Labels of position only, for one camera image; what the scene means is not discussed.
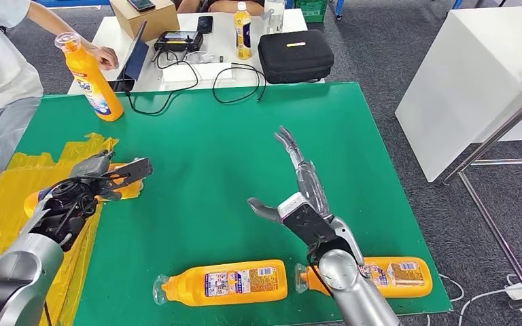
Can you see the clear glasses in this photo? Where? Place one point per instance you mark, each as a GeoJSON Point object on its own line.
{"type": "Point", "coordinates": [199, 56]}

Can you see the white cabinet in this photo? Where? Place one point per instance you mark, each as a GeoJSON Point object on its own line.
{"type": "Point", "coordinates": [459, 81]}

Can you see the small black phone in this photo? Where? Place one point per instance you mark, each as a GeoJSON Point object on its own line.
{"type": "Point", "coordinates": [205, 24]}

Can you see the black zip case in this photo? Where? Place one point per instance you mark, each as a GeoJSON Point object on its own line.
{"type": "Point", "coordinates": [295, 60]}

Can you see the yellow drink bottle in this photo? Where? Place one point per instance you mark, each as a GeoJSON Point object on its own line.
{"type": "Point", "coordinates": [243, 35]}

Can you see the yellow tape patch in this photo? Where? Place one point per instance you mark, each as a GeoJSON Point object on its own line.
{"type": "Point", "coordinates": [0, 216]}

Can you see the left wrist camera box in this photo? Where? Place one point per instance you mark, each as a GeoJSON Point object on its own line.
{"type": "Point", "coordinates": [132, 171]}

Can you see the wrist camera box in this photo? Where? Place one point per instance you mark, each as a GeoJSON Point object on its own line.
{"type": "Point", "coordinates": [132, 171]}
{"type": "Point", "coordinates": [308, 222]}

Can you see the blue metal bar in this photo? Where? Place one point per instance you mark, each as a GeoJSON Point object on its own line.
{"type": "Point", "coordinates": [72, 2]}

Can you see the white desk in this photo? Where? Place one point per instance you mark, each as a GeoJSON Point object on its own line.
{"type": "Point", "coordinates": [220, 44]}

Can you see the black phone with reflective screen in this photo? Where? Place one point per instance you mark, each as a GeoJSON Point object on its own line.
{"type": "Point", "coordinates": [141, 4]}

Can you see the dark blue tablet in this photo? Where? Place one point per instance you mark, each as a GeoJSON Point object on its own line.
{"type": "Point", "coordinates": [137, 59]}

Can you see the black controller with screen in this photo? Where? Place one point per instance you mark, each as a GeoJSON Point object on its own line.
{"type": "Point", "coordinates": [179, 41]}

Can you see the clear water tumbler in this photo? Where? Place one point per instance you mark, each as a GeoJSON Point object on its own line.
{"type": "Point", "coordinates": [273, 19]}

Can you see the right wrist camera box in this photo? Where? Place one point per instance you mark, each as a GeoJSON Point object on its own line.
{"type": "Point", "coordinates": [308, 222]}

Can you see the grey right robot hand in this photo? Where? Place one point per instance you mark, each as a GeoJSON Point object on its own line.
{"type": "Point", "coordinates": [312, 189]}

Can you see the orange detergent bottle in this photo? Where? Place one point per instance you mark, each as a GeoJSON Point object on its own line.
{"type": "Point", "coordinates": [229, 294]}
{"type": "Point", "coordinates": [400, 290]}
{"type": "Point", "coordinates": [30, 204]}
{"type": "Point", "coordinates": [94, 90]}

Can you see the cardboard box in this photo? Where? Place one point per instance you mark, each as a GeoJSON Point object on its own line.
{"type": "Point", "coordinates": [150, 23]}

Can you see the person's left forearm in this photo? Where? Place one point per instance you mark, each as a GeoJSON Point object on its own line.
{"type": "Point", "coordinates": [45, 18]}

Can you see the green plastic crate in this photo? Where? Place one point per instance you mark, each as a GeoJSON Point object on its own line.
{"type": "Point", "coordinates": [311, 10]}

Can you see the large black phone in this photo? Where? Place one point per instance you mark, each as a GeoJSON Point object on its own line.
{"type": "Point", "coordinates": [126, 86]}

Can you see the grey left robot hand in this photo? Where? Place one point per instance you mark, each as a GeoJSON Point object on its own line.
{"type": "Point", "coordinates": [91, 165]}

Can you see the person's left hand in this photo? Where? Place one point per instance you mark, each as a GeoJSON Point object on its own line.
{"type": "Point", "coordinates": [105, 57]}

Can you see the blue metal leg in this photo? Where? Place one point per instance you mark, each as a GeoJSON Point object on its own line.
{"type": "Point", "coordinates": [338, 8]}

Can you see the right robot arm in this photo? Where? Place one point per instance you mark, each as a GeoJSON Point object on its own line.
{"type": "Point", "coordinates": [355, 288]}

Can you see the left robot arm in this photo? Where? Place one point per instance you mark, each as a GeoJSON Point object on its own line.
{"type": "Point", "coordinates": [22, 270]}

